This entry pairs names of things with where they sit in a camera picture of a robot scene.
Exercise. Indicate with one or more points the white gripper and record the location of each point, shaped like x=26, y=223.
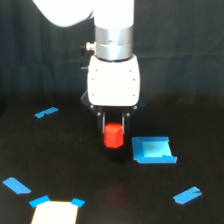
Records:
x=113, y=84

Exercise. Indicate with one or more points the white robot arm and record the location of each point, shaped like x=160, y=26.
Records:
x=113, y=22

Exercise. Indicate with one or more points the blue tape strip far left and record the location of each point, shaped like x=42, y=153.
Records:
x=46, y=112

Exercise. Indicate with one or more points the blue tape strip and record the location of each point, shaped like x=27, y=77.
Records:
x=46, y=112
x=187, y=195
x=16, y=186

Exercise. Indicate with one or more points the blue tape on paper right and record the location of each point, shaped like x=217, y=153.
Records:
x=78, y=202

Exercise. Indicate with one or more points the blue tape on paper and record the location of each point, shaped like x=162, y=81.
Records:
x=34, y=203
x=78, y=202

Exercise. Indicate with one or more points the blue tape strip right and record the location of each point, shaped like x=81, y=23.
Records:
x=187, y=195

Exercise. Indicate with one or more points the white paper sheet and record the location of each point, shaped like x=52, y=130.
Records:
x=53, y=212

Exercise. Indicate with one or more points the blue tape on paper left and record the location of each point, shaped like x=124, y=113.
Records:
x=34, y=203

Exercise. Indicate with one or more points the blue tape strip near left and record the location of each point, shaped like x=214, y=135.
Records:
x=16, y=186

